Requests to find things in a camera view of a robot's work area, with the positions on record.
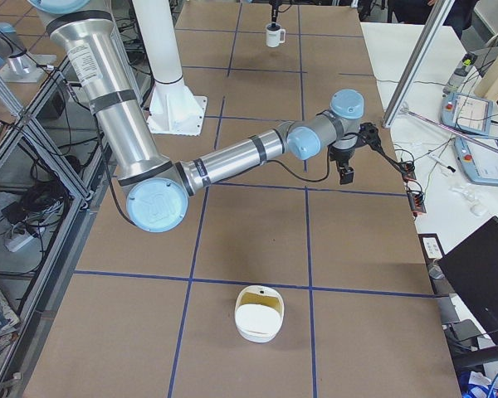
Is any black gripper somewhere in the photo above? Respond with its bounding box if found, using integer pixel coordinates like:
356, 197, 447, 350
330, 139, 357, 185
268, 0, 283, 30

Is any white ceramic mug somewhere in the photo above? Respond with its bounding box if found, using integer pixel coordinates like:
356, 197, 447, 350
265, 22, 286, 48

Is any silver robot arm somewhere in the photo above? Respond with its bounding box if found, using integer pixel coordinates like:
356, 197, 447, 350
35, 1, 364, 232

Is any upper orange circuit board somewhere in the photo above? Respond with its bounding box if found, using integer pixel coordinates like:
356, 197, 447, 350
398, 160, 416, 182

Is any orange circuit board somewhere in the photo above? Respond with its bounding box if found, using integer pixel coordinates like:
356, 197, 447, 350
406, 188, 427, 217
398, 160, 416, 182

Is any lower orange circuit board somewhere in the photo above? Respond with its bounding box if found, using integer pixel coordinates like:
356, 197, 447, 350
406, 188, 427, 217

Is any white label card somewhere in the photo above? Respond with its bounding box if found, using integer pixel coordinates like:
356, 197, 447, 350
418, 234, 444, 260

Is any lower teach pendant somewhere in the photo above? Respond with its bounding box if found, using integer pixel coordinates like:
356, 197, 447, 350
454, 137, 498, 187

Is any teach pendant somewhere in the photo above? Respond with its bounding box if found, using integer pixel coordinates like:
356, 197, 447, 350
441, 92, 493, 136
454, 137, 498, 187

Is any upper teach pendant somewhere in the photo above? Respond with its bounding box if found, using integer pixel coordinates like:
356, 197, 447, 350
441, 92, 493, 136

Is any white plastic bowl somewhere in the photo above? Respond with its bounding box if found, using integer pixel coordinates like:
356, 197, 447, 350
234, 285, 285, 343

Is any black laptop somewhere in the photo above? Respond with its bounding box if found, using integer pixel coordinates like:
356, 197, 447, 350
438, 216, 498, 344

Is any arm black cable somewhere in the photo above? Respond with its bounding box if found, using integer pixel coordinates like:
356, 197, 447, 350
271, 121, 409, 182

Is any aluminium frame post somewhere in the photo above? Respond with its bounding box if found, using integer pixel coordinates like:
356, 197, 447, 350
382, 0, 455, 129

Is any white pedestal column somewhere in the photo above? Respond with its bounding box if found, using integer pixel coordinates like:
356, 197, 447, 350
133, 0, 208, 136

